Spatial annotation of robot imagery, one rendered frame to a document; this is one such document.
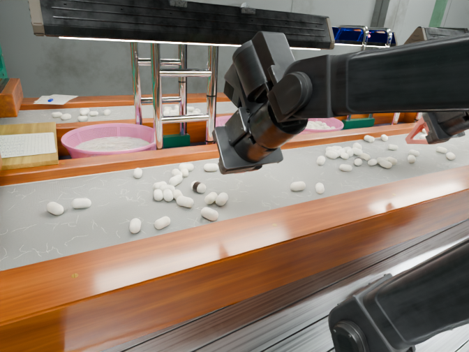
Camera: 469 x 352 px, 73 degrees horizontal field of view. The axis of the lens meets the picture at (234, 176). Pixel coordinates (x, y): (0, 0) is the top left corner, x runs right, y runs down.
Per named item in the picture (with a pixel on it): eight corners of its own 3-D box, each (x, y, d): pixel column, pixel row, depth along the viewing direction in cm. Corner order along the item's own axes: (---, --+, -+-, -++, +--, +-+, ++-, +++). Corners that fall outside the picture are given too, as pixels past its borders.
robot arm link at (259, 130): (236, 107, 43) (261, 79, 37) (271, 103, 45) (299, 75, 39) (254, 155, 42) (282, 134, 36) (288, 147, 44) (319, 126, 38)
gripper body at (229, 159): (209, 131, 47) (228, 108, 41) (266, 126, 52) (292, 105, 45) (220, 173, 46) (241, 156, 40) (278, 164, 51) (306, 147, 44)
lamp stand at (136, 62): (190, 145, 116) (190, 8, 98) (134, 151, 107) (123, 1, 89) (174, 130, 131) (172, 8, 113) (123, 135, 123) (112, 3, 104)
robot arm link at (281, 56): (213, 64, 41) (265, -8, 31) (263, 64, 46) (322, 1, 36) (242, 146, 40) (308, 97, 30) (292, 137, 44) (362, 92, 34)
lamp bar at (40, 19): (334, 49, 77) (340, 16, 74) (33, 35, 49) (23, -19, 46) (313, 47, 83) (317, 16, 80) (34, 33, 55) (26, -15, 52)
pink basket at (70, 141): (177, 159, 103) (176, 131, 100) (125, 194, 80) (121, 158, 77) (109, 145, 111) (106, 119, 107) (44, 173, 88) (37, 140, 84)
